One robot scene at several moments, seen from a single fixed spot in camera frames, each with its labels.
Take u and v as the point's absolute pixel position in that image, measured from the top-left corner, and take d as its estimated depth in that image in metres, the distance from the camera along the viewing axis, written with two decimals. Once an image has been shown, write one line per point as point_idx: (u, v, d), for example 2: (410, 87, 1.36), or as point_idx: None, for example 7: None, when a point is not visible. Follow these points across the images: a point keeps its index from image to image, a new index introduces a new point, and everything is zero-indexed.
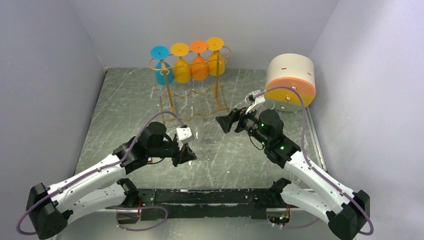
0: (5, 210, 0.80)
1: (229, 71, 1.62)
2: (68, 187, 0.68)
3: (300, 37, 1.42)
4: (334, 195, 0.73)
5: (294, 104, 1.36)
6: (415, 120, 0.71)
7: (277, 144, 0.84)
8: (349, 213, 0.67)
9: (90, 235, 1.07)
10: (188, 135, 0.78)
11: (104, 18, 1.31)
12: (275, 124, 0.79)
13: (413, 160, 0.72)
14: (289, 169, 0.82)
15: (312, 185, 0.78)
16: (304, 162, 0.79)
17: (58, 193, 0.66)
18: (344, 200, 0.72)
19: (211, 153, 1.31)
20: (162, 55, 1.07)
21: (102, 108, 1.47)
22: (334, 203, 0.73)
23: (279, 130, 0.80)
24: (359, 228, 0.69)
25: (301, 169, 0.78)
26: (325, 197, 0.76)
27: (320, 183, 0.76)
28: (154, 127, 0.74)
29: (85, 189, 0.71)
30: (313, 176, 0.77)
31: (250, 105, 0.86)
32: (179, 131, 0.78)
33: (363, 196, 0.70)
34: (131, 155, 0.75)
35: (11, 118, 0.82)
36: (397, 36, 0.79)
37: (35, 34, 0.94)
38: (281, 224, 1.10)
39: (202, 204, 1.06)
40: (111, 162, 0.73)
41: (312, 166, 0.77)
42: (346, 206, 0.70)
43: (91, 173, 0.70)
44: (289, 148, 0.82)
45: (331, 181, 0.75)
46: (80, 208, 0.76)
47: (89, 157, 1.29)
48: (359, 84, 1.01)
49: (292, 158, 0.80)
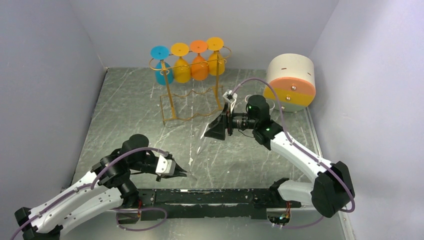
0: (6, 210, 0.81)
1: (229, 71, 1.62)
2: (47, 211, 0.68)
3: (300, 38, 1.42)
4: (311, 166, 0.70)
5: (295, 104, 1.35)
6: (416, 121, 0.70)
7: (266, 126, 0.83)
8: (323, 179, 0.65)
9: (90, 235, 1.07)
10: (166, 170, 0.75)
11: (104, 19, 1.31)
12: (260, 105, 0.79)
13: (412, 160, 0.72)
14: (275, 149, 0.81)
15: (294, 160, 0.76)
16: (286, 139, 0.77)
17: (37, 218, 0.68)
18: (321, 169, 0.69)
19: (211, 153, 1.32)
20: (162, 55, 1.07)
21: (102, 108, 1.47)
22: (311, 174, 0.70)
23: (264, 111, 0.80)
24: (338, 201, 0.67)
25: (282, 145, 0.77)
26: (305, 170, 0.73)
27: (299, 156, 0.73)
28: (136, 142, 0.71)
29: (66, 210, 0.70)
30: (293, 150, 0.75)
31: (231, 104, 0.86)
32: (159, 161, 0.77)
33: (341, 167, 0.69)
34: (111, 171, 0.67)
35: (11, 119, 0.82)
36: (397, 37, 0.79)
37: (35, 34, 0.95)
38: (281, 224, 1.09)
39: (202, 204, 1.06)
40: (89, 181, 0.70)
41: (293, 142, 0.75)
42: (322, 174, 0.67)
43: (68, 195, 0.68)
44: (275, 128, 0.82)
45: (310, 153, 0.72)
46: (71, 221, 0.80)
47: (89, 157, 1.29)
48: (359, 84, 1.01)
49: (276, 137, 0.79)
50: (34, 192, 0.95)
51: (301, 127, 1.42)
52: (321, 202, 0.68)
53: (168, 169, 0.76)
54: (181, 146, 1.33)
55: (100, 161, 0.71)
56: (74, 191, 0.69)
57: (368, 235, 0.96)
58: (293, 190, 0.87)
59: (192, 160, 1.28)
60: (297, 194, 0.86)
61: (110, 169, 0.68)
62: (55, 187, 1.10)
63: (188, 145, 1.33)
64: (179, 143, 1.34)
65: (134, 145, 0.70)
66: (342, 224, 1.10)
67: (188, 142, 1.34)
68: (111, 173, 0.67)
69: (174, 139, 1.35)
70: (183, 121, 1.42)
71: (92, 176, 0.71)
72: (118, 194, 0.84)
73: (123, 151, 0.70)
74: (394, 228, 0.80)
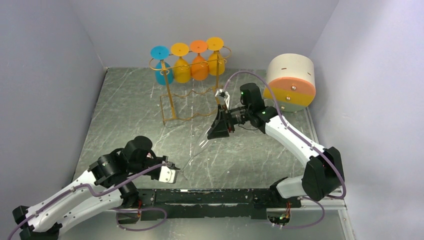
0: (6, 208, 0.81)
1: (229, 70, 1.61)
2: (43, 210, 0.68)
3: (300, 37, 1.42)
4: (304, 150, 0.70)
5: (295, 104, 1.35)
6: (417, 121, 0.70)
7: (262, 110, 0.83)
8: (314, 162, 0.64)
9: (89, 235, 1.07)
10: (169, 180, 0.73)
11: (104, 19, 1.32)
12: (251, 89, 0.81)
13: (413, 160, 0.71)
14: (269, 133, 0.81)
15: (287, 145, 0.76)
16: (281, 123, 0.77)
17: (34, 217, 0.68)
18: (313, 153, 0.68)
19: (211, 153, 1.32)
20: (162, 55, 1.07)
21: (102, 108, 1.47)
22: (303, 158, 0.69)
23: (255, 93, 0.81)
24: (329, 186, 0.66)
25: (277, 129, 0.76)
26: (297, 154, 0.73)
27: (292, 140, 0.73)
28: (140, 142, 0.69)
29: (62, 210, 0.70)
30: (287, 134, 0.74)
31: (225, 101, 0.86)
32: (163, 171, 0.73)
33: (333, 152, 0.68)
34: (109, 169, 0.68)
35: (11, 119, 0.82)
36: (398, 37, 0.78)
37: (34, 34, 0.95)
38: (282, 224, 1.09)
39: (202, 204, 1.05)
40: (86, 181, 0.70)
41: (288, 126, 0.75)
42: (314, 158, 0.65)
43: (64, 194, 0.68)
44: (271, 112, 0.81)
45: (304, 137, 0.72)
46: (70, 219, 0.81)
47: (89, 157, 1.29)
48: (359, 84, 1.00)
49: (271, 121, 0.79)
50: (33, 192, 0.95)
51: (301, 127, 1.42)
52: (310, 185, 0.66)
53: (171, 179, 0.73)
54: (181, 146, 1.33)
55: (98, 160, 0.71)
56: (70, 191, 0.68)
57: (368, 235, 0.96)
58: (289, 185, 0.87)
59: (192, 160, 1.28)
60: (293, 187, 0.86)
61: (108, 169, 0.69)
62: (54, 187, 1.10)
63: (188, 144, 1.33)
64: (179, 143, 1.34)
65: (139, 144, 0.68)
66: (342, 224, 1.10)
67: (188, 142, 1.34)
68: (109, 173, 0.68)
69: (174, 139, 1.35)
70: (183, 121, 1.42)
71: (89, 175, 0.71)
72: (118, 195, 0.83)
73: (126, 150, 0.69)
74: (395, 228, 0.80)
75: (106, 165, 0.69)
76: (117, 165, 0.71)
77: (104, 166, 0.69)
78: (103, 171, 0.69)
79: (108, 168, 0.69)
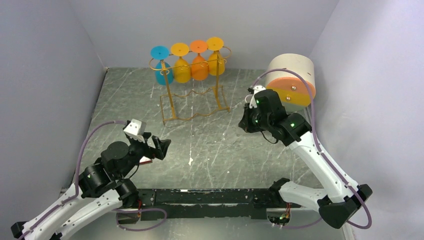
0: (6, 210, 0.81)
1: (229, 71, 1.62)
2: (37, 226, 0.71)
3: (300, 37, 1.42)
4: (338, 186, 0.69)
5: (296, 104, 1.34)
6: (417, 121, 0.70)
7: (285, 120, 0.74)
8: (350, 205, 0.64)
9: (90, 235, 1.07)
10: (138, 125, 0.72)
11: (104, 19, 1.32)
12: (269, 95, 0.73)
13: (412, 161, 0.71)
14: (293, 149, 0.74)
15: (314, 170, 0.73)
16: (314, 145, 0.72)
17: (29, 233, 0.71)
18: (348, 192, 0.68)
19: (211, 153, 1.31)
20: (162, 55, 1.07)
21: (102, 108, 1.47)
22: (336, 194, 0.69)
23: (274, 102, 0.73)
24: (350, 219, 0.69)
25: (309, 152, 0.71)
26: (326, 185, 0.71)
27: (326, 172, 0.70)
28: (114, 149, 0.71)
29: (55, 224, 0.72)
30: (319, 161, 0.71)
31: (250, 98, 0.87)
32: (128, 129, 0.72)
33: (367, 192, 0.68)
34: (96, 180, 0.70)
35: (11, 118, 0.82)
36: (397, 37, 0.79)
37: (34, 34, 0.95)
38: (282, 224, 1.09)
39: (202, 204, 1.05)
40: (72, 193, 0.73)
41: (321, 151, 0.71)
42: (349, 199, 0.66)
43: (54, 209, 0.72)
44: (299, 125, 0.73)
45: (338, 171, 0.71)
46: (70, 227, 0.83)
47: (89, 157, 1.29)
48: (359, 85, 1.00)
49: (301, 139, 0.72)
50: (33, 193, 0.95)
51: None
52: (333, 217, 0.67)
53: (138, 123, 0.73)
54: (181, 146, 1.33)
55: (84, 171, 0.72)
56: (59, 206, 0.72)
57: (368, 235, 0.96)
58: (295, 194, 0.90)
59: (192, 160, 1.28)
60: (300, 199, 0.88)
61: (95, 179, 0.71)
62: (54, 188, 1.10)
63: (188, 145, 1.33)
64: (179, 143, 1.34)
65: (112, 152, 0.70)
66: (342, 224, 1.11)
67: (188, 142, 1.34)
68: (96, 183, 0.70)
69: (174, 139, 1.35)
70: (183, 121, 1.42)
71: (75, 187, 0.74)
72: (117, 197, 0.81)
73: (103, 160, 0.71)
74: (395, 228, 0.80)
75: (92, 175, 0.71)
76: (103, 174, 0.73)
77: (90, 177, 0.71)
78: (89, 183, 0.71)
79: (94, 179, 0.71)
